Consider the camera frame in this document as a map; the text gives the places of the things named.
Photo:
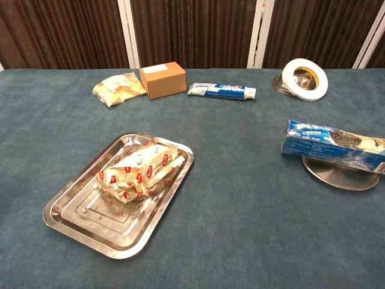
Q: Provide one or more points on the rectangular stainless steel tray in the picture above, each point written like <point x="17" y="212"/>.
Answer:
<point x="90" y="228"/>

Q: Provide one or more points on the white partition frame post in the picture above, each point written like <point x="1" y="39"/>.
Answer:
<point x="368" y="48"/>
<point x="129" y="33"/>
<point x="260" y="33"/>

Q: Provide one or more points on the brown cardboard box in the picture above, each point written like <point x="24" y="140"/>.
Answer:
<point x="164" y="82"/>

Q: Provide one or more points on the brown pleated curtain panel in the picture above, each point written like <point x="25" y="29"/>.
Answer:
<point x="192" y="30"/>
<point x="319" y="27"/>
<point x="60" y="30"/>

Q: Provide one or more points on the small round steel dish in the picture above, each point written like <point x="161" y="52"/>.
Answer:
<point x="278" y="85"/>

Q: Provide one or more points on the blue white toothpaste tube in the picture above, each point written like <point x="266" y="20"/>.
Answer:
<point x="222" y="91"/>

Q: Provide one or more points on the gold red snack bag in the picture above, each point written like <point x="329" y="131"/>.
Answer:
<point x="141" y="171"/>

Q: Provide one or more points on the round stainless steel plate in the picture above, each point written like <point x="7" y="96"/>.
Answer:
<point x="337" y="179"/>

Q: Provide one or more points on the yellow snack packet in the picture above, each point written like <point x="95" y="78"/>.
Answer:
<point x="117" y="90"/>

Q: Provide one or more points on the white tape roll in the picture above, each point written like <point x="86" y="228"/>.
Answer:
<point x="288" y="75"/>

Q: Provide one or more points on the blue cookie box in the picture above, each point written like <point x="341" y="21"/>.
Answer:
<point x="319" y="147"/>

